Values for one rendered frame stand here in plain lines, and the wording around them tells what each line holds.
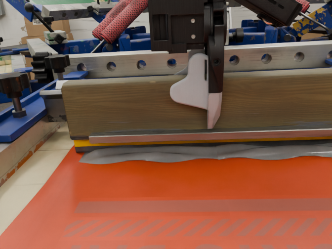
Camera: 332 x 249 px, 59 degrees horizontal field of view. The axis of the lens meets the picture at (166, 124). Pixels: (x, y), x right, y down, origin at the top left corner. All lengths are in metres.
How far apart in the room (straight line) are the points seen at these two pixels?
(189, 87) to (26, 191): 0.22
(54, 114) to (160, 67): 0.28
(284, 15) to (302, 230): 0.21
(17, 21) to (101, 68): 4.55
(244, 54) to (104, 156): 0.40
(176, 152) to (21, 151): 0.20
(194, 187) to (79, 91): 0.18
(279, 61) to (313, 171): 0.37
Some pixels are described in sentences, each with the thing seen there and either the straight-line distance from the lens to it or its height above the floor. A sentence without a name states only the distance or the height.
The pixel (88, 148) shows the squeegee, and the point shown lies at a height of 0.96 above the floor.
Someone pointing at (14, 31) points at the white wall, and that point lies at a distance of 5.27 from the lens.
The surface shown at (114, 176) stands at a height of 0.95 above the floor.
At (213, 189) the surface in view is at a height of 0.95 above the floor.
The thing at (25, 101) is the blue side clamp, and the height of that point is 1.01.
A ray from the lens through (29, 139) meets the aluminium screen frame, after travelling 0.45.
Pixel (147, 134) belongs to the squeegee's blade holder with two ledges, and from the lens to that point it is 0.37.
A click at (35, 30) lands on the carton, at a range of 4.60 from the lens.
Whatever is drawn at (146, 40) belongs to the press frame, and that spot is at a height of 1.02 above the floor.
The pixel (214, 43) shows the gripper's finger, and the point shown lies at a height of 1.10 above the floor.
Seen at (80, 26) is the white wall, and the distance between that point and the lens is 4.83.
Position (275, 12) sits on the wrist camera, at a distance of 0.34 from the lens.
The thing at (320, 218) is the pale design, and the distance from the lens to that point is 0.30.
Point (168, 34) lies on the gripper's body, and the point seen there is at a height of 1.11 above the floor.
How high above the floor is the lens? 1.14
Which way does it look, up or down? 22 degrees down
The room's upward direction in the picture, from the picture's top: 4 degrees counter-clockwise
